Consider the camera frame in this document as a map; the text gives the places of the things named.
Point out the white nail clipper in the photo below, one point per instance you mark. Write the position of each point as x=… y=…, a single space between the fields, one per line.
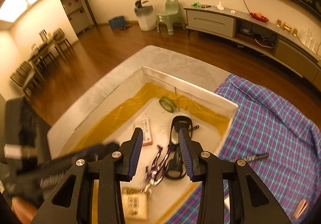
x=300 y=208

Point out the black glasses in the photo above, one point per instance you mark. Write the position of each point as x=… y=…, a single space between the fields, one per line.
x=174 y=169

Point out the blue crate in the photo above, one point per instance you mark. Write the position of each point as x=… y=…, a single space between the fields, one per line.
x=117 y=22

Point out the green tape roll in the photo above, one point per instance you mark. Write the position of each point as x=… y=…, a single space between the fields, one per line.
x=167 y=104

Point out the grey tv cabinet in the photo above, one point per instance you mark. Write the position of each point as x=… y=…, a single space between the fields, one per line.
x=264 y=37

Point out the green plastic stool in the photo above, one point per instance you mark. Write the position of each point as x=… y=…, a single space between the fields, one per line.
x=172 y=14

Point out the white foam box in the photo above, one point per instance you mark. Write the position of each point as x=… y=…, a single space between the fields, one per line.
x=137 y=97

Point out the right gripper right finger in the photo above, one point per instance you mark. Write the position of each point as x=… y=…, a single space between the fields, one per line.
x=250 y=199

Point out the plaid blue cloth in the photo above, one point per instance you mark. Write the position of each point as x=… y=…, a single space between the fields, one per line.
x=267 y=123

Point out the red fruit plate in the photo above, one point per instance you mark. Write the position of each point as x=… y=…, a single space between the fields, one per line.
x=259 y=16

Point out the left hand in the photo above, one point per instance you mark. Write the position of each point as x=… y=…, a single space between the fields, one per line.
x=23 y=209

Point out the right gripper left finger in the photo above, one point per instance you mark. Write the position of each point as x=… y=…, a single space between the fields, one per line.
x=71 y=199

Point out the black pen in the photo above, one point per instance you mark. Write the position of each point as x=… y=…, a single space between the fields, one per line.
x=255 y=157

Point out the red white small box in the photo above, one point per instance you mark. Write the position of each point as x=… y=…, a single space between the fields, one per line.
x=145 y=126

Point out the dining chair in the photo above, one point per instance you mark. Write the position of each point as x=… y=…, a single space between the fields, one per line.
x=26 y=77

